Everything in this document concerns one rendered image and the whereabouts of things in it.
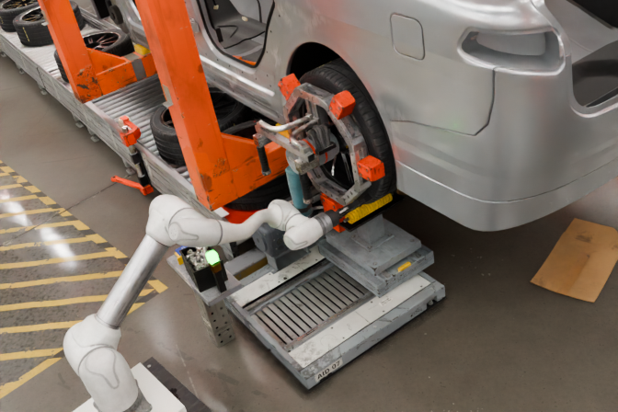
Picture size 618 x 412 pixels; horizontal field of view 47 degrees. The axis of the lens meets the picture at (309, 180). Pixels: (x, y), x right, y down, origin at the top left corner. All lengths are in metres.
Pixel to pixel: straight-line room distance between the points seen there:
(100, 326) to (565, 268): 2.19
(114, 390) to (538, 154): 1.69
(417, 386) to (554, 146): 1.25
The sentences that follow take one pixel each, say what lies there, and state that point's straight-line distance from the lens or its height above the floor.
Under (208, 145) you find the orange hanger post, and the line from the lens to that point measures 3.36.
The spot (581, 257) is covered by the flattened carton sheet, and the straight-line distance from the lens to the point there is 3.77.
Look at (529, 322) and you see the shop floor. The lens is 3.43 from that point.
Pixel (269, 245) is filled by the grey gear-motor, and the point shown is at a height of 0.32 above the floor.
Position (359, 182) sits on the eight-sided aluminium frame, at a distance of 3.00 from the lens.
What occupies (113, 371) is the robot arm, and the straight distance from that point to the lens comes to 2.68.
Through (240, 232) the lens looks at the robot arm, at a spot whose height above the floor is 0.85.
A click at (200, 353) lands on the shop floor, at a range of 3.55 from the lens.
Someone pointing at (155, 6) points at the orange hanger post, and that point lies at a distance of 3.09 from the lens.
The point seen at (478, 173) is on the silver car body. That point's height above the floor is 1.02.
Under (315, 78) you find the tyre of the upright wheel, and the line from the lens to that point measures 3.12.
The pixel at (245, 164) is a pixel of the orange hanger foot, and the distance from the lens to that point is 3.51.
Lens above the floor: 2.41
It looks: 32 degrees down
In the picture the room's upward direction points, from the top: 12 degrees counter-clockwise
